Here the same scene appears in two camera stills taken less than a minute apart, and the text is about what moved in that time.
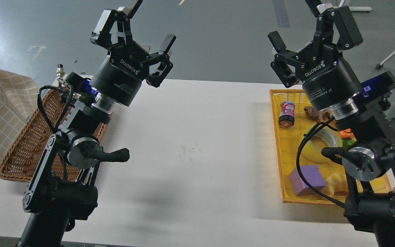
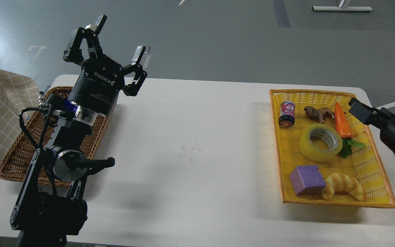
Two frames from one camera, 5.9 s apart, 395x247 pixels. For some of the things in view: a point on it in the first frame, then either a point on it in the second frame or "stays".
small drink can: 286,117 stays
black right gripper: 329,83 to 392,127
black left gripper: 120,75 to 98,86
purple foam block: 313,176 stays
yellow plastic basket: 301,131 stays
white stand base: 358,8 stays
